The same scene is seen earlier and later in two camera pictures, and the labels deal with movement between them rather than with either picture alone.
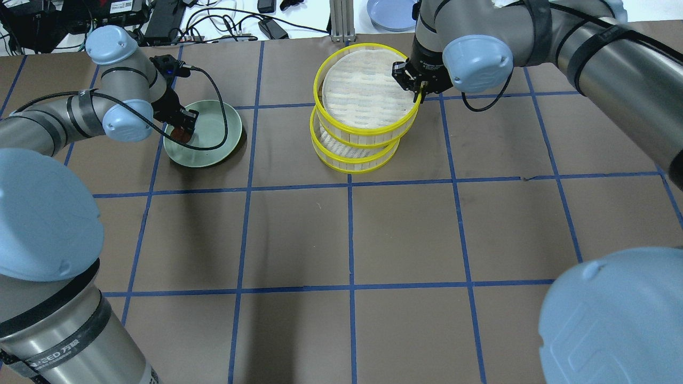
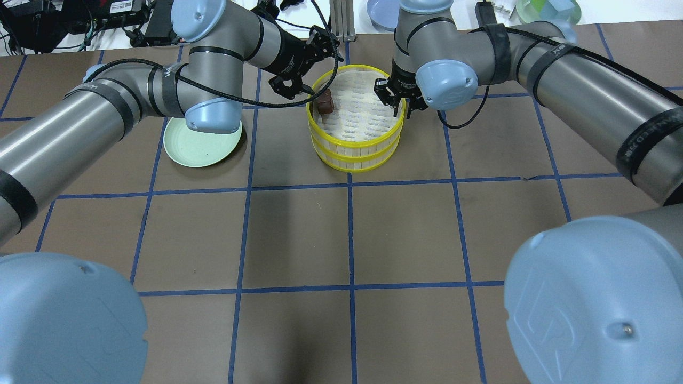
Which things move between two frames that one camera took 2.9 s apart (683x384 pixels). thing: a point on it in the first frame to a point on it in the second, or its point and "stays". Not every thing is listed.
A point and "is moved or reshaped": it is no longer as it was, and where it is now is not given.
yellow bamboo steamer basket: x=358 y=101 is moved or reshaped
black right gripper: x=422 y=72 to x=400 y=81
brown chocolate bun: x=181 y=136 to x=325 y=103
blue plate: x=392 y=15 stays
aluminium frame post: x=342 y=27 stays
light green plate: x=210 y=132 stays
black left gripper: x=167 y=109 to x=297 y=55
